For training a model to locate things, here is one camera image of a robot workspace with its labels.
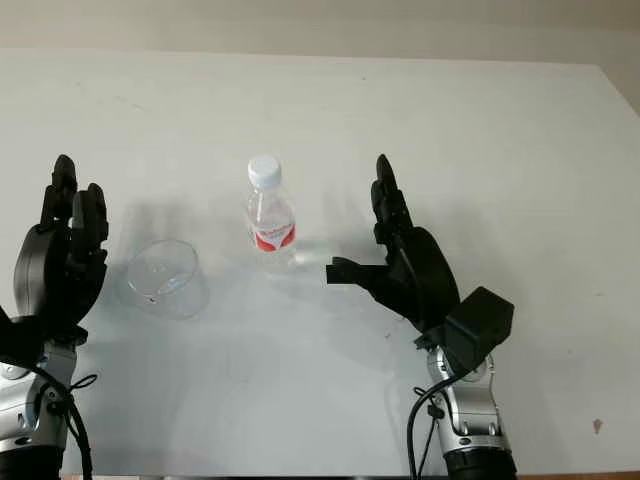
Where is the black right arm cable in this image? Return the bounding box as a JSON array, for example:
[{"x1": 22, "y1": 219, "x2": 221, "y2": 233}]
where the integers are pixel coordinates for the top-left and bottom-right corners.
[{"x1": 407, "y1": 372, "x2": 464, "y2": 480}]

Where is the clear plastic water bottle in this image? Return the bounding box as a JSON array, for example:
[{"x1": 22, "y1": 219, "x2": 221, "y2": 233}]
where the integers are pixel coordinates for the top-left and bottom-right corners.
[{"x1": 245, "y1": 155, "x2": 298, "y2": 275}]

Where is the clear plastic cup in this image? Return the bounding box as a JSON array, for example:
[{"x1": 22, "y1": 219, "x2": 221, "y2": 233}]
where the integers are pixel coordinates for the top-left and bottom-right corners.
[{"x1": 126, "y1": 239, "x2": 210, "y2": 321}]

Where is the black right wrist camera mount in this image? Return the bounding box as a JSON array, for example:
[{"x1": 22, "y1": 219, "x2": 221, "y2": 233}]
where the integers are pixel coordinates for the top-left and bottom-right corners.
[{"x1": 442, "y1": 286, "x2": 516, "y2": 376}]

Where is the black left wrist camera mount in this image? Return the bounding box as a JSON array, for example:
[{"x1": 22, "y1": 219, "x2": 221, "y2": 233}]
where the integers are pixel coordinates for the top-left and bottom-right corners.
[{"x1": 0, "y1": 304, "x2": 47, "y2": 372}]

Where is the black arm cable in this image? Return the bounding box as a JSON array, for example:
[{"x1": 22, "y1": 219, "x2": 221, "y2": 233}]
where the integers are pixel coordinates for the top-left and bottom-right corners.
[
  {"x1": 407, "y1": 372, "x2": 464, "y2": 480},
  {"x1": 27, "y1": 364, "x2": 99, "y2": 480}
]

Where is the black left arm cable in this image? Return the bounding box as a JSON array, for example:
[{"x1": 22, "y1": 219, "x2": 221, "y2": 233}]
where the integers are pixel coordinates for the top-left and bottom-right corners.
[{"x1": 27, "y1": 364, "x2": 99, "y2": 480}]

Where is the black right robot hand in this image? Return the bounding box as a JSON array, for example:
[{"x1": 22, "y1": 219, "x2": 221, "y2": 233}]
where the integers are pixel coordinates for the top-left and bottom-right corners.
[{"x1": 325, "y1": 153, "x2": 461, "y2": 351}]

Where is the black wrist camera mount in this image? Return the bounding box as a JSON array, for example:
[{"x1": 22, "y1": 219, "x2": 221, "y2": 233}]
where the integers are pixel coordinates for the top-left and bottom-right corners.
[
  {"x1": 442, "y1": 286, "x2": 516, "y2": 376},
  {"x1": 0, "y1": 304, "x2": 47, "y2": 372}
]

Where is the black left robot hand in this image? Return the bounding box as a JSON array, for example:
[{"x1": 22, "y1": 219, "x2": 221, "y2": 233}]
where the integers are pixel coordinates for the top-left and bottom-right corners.
[{"x1": 12, "y1": 153, "x2": 110, "y2": 346}]

